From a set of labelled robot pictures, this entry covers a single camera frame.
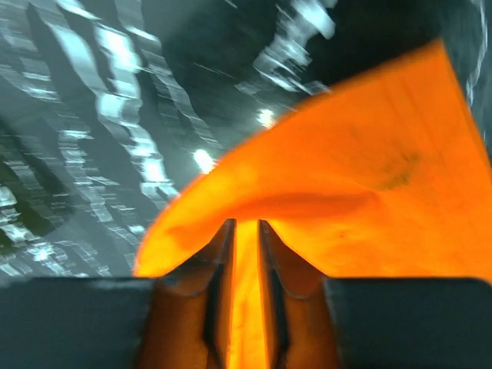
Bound orange t shirt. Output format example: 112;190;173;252
134;41;491;368

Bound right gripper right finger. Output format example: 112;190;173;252
258;221;342;368

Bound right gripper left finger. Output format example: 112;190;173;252
136;220;236;369

